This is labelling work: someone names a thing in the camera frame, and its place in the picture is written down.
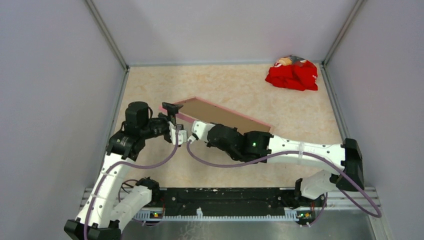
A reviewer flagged pink wooden picture frame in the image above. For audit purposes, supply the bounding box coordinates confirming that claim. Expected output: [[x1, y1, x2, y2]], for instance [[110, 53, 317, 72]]
[[158, 96, 276, 135]]

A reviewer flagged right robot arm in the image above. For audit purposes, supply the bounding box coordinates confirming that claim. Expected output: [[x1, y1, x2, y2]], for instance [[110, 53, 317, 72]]
[[193, 122, 365, 206]]

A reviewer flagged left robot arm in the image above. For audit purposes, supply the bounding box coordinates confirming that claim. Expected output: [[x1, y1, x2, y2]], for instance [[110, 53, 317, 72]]
[[64, 101, 187, 240]]

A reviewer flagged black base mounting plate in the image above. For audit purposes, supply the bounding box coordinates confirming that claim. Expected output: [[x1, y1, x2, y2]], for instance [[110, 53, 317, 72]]
[[142, 187, 325, 218]]

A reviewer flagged red crumpled cloth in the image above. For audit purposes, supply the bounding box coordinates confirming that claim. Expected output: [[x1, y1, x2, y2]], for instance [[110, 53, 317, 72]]
[[265, 55, 318, 91]]

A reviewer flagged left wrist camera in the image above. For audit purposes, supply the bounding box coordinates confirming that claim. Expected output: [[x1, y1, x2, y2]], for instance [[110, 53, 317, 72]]
[[169, 122, 188, 146]]

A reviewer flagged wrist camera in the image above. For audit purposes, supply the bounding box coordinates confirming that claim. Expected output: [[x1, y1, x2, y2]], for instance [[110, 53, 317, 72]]
[[169, 122, 188, 146], [188, 120, 215, 143]]

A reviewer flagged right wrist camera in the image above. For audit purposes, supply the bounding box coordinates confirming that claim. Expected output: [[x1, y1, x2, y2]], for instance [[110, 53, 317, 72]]
[[188, 120, 215, 143]]

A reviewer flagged aluminium rail with cable duct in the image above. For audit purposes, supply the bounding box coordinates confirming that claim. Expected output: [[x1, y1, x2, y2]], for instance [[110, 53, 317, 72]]
[[71, 187, 387, 240]]

